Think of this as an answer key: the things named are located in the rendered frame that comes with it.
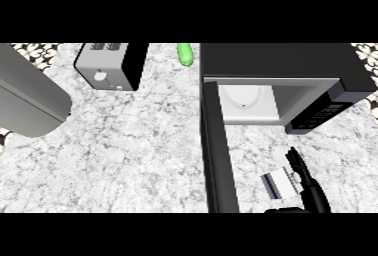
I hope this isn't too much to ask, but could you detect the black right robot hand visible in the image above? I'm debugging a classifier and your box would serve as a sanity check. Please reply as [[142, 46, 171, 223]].
[[264, 146, 334, 214]]

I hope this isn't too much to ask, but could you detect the white milk carton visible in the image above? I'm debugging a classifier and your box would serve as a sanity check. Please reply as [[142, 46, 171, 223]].
[[258, 167, 306, 202]]

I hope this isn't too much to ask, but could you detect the black microwave door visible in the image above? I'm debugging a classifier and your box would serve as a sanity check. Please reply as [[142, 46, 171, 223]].
[[199, 81, 242, 214]]

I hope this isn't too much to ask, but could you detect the white microwave turntable plate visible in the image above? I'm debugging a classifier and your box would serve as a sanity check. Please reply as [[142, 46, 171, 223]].
[[218, 85, 264, 109]]

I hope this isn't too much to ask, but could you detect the black microwave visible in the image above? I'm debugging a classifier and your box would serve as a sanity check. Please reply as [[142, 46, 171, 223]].
[[199, 43, 378, 136]]

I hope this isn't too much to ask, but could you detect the green cucumber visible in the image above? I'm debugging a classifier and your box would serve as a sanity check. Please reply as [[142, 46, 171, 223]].
[[176, 43, 195, 68]]

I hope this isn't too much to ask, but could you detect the silver toaster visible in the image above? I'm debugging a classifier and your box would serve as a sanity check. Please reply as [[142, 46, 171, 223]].
[[72, 43, 151, 92]]

